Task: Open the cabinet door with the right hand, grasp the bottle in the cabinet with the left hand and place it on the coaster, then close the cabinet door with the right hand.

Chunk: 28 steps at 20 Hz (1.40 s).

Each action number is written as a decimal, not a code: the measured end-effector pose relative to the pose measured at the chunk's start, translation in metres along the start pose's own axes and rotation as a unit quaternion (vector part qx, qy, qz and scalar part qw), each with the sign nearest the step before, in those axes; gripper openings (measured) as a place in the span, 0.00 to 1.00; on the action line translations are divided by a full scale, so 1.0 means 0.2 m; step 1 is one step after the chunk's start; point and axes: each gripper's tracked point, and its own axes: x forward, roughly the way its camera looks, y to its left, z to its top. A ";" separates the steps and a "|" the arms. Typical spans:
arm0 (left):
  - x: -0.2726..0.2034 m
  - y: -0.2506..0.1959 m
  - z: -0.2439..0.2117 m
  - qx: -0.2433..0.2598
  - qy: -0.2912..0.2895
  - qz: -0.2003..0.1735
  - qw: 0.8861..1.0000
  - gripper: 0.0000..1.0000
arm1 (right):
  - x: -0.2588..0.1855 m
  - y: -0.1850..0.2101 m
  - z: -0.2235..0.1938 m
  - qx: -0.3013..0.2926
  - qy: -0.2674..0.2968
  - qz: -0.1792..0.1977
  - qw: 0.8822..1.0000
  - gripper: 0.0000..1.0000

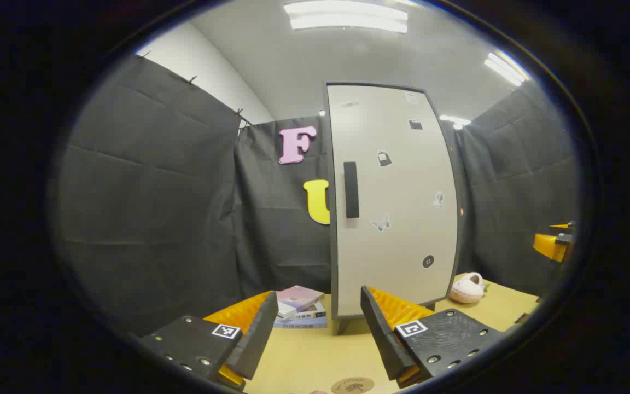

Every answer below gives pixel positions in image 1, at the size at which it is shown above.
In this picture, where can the round wooden coaster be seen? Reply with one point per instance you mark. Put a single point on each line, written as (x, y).
(352, 386)

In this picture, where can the white cabinet door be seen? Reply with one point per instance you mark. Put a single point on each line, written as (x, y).
(402, 180)

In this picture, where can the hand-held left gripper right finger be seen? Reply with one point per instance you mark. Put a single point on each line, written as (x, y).
(383, 339)

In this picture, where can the blue book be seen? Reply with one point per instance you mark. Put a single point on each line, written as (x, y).
(299, 324)

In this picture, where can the white book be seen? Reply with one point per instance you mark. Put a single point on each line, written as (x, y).
(310, 313)

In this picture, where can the black backdrop cloth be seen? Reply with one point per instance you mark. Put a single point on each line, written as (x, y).
(156, 191)

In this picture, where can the pink book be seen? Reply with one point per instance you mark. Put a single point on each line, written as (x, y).
(299, 296)

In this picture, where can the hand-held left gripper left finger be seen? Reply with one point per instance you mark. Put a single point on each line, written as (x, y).
(257, 339)

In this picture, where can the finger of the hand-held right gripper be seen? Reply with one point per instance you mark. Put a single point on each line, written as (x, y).
(549, 247)

